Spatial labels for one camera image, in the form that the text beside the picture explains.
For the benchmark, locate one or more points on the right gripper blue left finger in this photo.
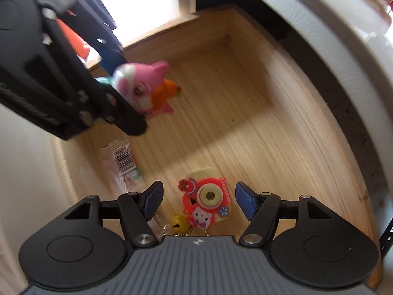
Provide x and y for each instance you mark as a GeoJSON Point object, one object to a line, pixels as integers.
{"type": "Point", "coordinates": [137, 209]}

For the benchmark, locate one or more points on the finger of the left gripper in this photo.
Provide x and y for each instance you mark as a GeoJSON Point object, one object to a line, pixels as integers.
{"type": "Point", "coordinates": [85, 21]}
{"type": "Point", "coordinates": [104, 102]}

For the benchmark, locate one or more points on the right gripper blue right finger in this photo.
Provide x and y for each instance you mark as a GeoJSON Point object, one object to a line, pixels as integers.
{"type": "Point", "coordinates": [261, 210]}

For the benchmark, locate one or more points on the pink pig toy figure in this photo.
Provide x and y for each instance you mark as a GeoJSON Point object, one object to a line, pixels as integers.
{"type": "Point", "coordinates": [144, 87]}

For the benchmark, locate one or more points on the yellow orange camera keychain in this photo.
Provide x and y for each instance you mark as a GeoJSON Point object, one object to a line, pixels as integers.
{"type": "Point", "coordinates": [201, 200]}

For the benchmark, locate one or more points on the clear snack packet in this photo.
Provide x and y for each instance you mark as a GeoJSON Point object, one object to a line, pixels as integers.
{"type": "Point", "coordinates": [123, 174]}

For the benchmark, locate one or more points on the open wooden drawer box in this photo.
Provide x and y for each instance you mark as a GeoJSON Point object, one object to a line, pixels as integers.
{"type": "Point", "coordinates": [249, 110]}

